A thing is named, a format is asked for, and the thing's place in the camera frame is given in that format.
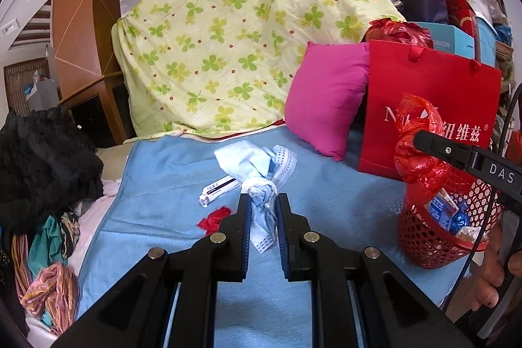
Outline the blue foil wrapper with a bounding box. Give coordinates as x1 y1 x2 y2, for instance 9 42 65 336
449 205 474 233

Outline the pink bed sheet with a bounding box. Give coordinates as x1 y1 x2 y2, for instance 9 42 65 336
24 177 123 336

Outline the clover print quilt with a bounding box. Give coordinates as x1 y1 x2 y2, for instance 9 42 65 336
112 0 406 139

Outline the blue blanket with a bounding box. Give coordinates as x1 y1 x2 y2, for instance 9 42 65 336
75 130 474 348

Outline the black cable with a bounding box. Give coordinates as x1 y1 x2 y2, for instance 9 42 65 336
442 82 522 310

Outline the red cloth scrap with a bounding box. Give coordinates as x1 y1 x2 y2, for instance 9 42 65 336
196 206 232 236

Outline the teal garment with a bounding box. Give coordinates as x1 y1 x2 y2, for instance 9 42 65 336
28 215 68 271

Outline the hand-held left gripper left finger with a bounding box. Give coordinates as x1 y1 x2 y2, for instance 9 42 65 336
53 193 250 348

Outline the light blue cardboard box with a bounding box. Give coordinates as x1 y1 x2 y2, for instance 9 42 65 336
412 21 476 55

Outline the black cloth pile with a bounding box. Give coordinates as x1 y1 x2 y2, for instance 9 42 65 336
0 105 104 235

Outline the knotted blue face mask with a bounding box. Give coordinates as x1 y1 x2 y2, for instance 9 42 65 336
214 140 298 254

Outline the wooden lattice cabinet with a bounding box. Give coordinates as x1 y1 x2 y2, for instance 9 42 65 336
3 58 54 117

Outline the magenta pillow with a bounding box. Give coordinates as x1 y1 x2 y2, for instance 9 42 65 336
284 42 370 162

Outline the beige cushion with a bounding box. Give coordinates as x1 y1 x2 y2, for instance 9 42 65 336
98 147 135 181

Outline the small white cardboard box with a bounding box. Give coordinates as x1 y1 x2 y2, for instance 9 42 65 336
199 174 241 209

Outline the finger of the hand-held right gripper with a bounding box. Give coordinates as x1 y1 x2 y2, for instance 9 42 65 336
414 129 482 171

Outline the red mesh basket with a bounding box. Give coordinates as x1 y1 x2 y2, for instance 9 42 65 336
397 169 502 270

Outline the red plastic bag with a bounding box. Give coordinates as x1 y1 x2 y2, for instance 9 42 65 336
365 19 433 47
393 94 453 206

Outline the red gift box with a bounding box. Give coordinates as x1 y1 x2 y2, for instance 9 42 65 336
442 0 480 39

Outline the striped scarf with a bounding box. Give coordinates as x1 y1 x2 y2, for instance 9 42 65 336
20 262 79 334

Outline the red paper bag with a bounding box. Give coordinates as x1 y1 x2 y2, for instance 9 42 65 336
358 39 503 181

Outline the blue plastic bin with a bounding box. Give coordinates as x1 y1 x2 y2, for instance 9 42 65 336
475 18 501 68

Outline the brown wooden bed frame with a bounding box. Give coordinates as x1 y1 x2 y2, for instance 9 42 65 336
52 0 123 145

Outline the person's right hand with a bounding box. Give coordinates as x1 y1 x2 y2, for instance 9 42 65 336
475 226 510 308

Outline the patterned garment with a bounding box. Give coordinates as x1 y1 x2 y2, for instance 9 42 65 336
60 209 83 256

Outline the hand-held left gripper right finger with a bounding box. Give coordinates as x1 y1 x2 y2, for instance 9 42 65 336
275 193 474 348

